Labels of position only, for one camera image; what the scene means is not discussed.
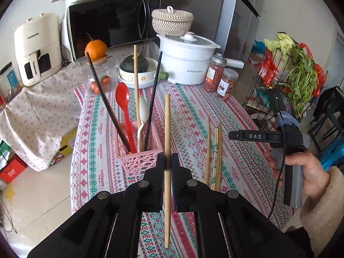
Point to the grey refrigerator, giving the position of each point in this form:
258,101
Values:
236,18

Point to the pink plastic basket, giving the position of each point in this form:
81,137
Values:
134,161

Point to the woven lidded basket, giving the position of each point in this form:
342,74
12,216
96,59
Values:
172,22

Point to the small green fruit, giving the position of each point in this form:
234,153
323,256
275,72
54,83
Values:
163,75

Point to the person's right hand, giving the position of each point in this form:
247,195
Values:
314,174

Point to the bundle of wooden chopsticks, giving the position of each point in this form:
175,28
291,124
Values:
216,153

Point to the yellow cardboard box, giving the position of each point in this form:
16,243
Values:
67,142

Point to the black chair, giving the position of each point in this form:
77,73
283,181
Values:
328,99

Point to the white ceramic bowl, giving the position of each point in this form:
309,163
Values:
129,79

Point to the short dried snack jar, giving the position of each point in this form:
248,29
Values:
225,86

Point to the dark green squash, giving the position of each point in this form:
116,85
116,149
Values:
129,64

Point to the single wooden chopstick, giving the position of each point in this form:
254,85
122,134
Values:
168,129
136,86

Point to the red box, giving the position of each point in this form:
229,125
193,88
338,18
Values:
12,172

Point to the white microwave oven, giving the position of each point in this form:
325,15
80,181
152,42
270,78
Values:
113,24

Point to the large orange with stem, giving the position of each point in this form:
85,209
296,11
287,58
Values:
96,49

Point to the napa cabbage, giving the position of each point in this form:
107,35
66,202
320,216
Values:
282,43

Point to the glass jar wooden lid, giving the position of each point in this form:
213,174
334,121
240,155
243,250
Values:
108,67

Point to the white air fryer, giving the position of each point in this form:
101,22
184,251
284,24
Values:
37,40

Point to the bunch of leafy greens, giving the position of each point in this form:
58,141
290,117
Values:
303,75

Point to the red plastic bag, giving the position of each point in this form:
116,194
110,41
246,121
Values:
319,72

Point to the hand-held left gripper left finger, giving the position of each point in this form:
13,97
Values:
158,182

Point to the blue label jar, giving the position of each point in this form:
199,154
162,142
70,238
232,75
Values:
10,78

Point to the person's right forearm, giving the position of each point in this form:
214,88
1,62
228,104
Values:
328,215

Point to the patterned striped tablecloth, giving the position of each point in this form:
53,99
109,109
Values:
188,118

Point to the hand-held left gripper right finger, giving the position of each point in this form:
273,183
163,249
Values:
180,182

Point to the white electric pot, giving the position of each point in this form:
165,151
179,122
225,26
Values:
185,61

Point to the small tangerine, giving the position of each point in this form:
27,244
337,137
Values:
94,88
105,80

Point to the red plastic spoon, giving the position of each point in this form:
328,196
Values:
123,96

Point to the red snack packet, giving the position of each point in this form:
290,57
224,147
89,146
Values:
268,70

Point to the blue stool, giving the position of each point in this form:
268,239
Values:
332,157

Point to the white plastic spoon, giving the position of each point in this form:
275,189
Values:
143,110

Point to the tall red snack jar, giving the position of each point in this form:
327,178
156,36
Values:
212,78

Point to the floral cabinet cloth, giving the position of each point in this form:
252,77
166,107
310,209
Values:
40,107

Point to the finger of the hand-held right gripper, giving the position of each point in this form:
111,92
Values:
237,135

